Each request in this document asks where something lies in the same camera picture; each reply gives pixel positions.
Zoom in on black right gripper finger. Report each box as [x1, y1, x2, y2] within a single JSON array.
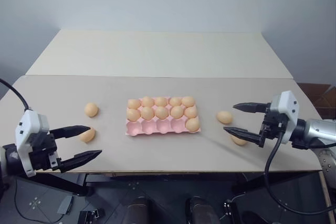
[[223, 126, 264, 148], [232, 102, 271, 114]]

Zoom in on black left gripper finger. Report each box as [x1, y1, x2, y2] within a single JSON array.
[[49, 125, 91, 140], [57, 149, 103, 174]]

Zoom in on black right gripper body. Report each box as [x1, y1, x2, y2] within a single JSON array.
[[258, 102, 289, 148]]

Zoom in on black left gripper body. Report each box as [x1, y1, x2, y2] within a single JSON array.
[[29, 129, 64, 174]]

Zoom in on pink egg tray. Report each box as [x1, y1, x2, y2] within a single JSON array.
[[125, 97, 202, 137]]

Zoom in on small grey block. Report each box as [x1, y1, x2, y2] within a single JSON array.
[[57, 195, 73, 216]]

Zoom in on brown cardboard box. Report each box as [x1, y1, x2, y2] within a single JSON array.
[[298, 82, 336, 120]]

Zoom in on black floor device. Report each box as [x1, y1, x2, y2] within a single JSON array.
[[78, 207, 106, 224], [222, 199, 238, 224]]

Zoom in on silver robot body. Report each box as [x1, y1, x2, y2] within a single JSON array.
[[314, 147, 336, 179]]

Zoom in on dark rounded shape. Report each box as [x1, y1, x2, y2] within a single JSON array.
[[184, 196, 219, 224], [127, 197, 152, 224]]

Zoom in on light wooden strip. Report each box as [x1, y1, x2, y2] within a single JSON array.
[[318, 170, 334, 224]]

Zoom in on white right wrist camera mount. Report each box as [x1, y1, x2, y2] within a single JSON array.
[[270, 90, 301, 145]]

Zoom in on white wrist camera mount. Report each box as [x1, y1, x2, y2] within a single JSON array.
[[270, 90, 301, 145], [15, 110, 50, 177]]

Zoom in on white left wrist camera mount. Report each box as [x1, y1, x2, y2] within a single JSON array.
[[15, 110, 50, 177]]

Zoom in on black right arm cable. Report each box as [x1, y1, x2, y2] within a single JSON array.
[[264, 129, 336, 216]]

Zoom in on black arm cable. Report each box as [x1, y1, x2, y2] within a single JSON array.
[[264, 129, 336, 216], [0, 78, 33, 112]]

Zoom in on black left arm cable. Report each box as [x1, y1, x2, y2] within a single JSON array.
[[0, 78, 33, 112]]

